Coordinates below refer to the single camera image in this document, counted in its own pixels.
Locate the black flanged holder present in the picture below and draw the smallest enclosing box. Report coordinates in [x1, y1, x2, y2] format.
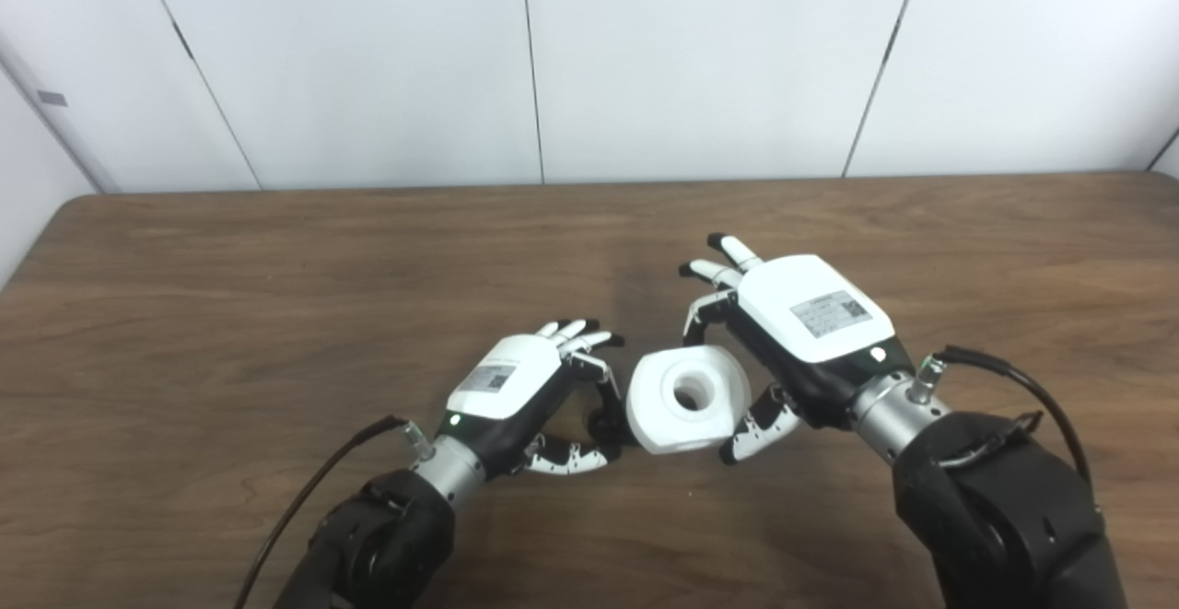
[588, 406, 640, 450]

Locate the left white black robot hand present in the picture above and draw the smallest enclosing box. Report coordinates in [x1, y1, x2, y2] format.
[434, 318, 626, 480]

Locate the round white piece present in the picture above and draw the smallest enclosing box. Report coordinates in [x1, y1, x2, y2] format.
[625, 344, 752, 457]

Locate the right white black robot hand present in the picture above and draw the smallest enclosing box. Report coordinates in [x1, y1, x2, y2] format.
[678, 232, 915, 466]

